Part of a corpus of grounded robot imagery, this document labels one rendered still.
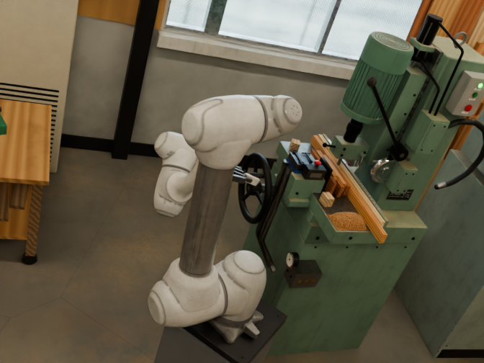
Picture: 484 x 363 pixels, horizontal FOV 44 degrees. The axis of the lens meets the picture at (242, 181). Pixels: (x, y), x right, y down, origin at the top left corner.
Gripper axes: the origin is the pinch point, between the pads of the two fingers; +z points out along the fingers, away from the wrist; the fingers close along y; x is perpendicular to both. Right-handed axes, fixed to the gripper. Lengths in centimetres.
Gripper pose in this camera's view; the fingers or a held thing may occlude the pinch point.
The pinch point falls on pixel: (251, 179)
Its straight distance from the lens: 229.4
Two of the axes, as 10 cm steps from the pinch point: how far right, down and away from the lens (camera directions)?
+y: -2.9, -6.0, 7.5
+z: 7.7, 3.2, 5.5
